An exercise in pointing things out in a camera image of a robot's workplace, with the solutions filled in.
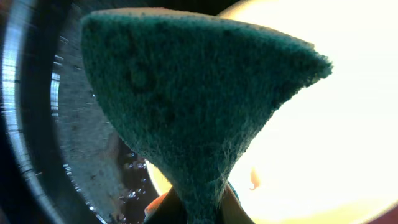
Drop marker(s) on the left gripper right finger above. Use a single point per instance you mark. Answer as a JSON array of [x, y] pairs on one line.
[[231, 210]]

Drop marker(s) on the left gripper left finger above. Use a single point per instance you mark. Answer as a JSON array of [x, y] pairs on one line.
[[166, 209]]

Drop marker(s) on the yellow plate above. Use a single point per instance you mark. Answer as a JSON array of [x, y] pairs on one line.
[[329, 155]]

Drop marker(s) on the green orange sponge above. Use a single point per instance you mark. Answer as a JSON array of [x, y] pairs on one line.
[[189, 92]]

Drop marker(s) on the round black tray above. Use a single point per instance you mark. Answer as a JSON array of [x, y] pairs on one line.
[[61, 160]]

